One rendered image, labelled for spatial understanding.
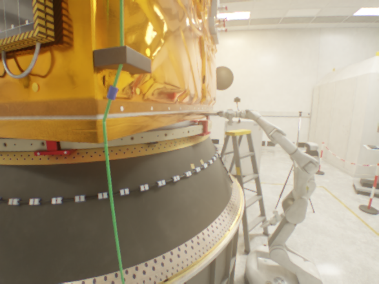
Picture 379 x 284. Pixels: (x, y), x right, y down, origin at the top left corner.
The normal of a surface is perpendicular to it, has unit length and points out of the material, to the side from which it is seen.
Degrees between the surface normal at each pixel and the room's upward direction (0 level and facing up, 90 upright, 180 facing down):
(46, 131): 90
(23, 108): 90
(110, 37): 91
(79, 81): 94
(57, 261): 62
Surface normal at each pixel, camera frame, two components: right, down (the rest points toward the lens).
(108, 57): -0.24, 0.18
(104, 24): 0.70, 0.14
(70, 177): 0.25, -0.30
